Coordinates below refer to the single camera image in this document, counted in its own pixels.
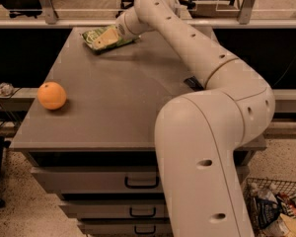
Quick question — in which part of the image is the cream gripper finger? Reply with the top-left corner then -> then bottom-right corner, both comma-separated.
93,28 -> 119,49

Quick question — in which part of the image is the green jalapeno chip bag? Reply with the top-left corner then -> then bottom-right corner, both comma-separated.
81,25 -> 137,53

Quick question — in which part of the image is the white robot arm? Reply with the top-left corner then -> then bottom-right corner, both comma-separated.
115,0 -> 275,237

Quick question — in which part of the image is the blue rxbar blueberry bar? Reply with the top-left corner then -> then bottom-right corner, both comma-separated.
184,76 -> 203,91

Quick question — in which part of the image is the dark blue snack bag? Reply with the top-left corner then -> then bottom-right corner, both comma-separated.
256,198 -> 280,229

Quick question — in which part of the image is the red snack bag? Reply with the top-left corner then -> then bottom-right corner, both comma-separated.
275,193 -> 296,217

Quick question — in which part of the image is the black office chair centre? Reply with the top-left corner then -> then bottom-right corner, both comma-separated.
115,0 -> 134,18

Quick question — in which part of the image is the orange fruit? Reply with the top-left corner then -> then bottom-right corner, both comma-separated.
37,82 -> 67,111

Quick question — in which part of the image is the grey drawer cabinet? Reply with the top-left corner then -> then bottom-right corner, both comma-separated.
9,26 -> 267,237

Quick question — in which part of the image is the crumpled plastic clutter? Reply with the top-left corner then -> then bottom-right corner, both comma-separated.
0,83 -> 14,97

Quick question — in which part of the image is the top grey drawer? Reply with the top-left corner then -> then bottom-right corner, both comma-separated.
30,164 -> 251,195

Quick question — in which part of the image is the grey drawer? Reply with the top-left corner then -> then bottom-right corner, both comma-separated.
59,199 -> 168,219
77,218 -> 172,235
30,164 -> 251,195

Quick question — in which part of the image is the middle grey drawer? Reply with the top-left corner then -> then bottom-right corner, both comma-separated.
59,199 -> 168,219

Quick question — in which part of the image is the bottom grey drawer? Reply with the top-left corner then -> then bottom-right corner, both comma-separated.
77,218 -> 172,235

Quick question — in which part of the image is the yellow snack package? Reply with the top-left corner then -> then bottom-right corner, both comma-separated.
262,214 -> 296,237

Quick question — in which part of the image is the black cable right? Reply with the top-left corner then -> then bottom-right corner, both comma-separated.
273,46 -> 296,87

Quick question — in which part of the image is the wire basket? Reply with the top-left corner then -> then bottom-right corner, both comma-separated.
243,178 -> 296,237

